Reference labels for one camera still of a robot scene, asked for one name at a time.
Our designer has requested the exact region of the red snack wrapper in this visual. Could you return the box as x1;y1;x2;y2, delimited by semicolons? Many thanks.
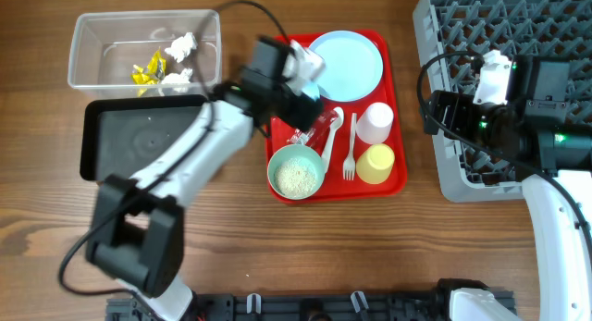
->
287;110;339;147

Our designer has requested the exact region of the white plastic cup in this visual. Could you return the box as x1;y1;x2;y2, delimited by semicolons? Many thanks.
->
356;103;394;144

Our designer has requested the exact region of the green bowl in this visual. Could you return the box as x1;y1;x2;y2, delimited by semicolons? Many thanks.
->
267;144;326;201

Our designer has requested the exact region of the white napkin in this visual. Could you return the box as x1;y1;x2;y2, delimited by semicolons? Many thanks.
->
161;68;193;93
165;32;197;63

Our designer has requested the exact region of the white rice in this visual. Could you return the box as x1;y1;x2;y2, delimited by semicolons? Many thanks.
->
274;157;317;199

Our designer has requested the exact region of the yellow plastic cup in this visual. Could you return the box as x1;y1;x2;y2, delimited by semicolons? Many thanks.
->
356;143;395;184

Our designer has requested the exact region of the yellow snack wrapper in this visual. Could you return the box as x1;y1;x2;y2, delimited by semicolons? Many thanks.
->
130;49;167;85

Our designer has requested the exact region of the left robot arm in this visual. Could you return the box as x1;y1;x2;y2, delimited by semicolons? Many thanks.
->
85;37;325;320

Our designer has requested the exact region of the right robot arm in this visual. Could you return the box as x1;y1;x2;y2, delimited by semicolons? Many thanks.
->
417;50;591;320

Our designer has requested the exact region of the grey dishwasher rack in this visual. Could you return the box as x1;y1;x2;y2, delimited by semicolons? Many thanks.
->
413;0;591;203

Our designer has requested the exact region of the white plastic spoon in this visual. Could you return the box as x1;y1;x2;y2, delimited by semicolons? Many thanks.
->
321;106;344;172

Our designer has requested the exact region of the light blue plate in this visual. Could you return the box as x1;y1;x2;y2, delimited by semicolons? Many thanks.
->
309;31;384;103

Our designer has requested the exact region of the red serving tray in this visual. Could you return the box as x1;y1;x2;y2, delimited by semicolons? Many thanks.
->
265;30;408;204

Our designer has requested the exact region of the white plastic fork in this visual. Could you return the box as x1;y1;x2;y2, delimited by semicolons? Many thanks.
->
342;113;357;180

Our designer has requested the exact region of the clear plastic bin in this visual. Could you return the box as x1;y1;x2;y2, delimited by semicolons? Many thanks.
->
68;9;222;99

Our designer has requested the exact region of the black plastic tray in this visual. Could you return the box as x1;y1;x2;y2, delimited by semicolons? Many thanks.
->
80;94;205;181

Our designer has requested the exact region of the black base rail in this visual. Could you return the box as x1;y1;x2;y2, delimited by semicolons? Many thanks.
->
105;292;434;321

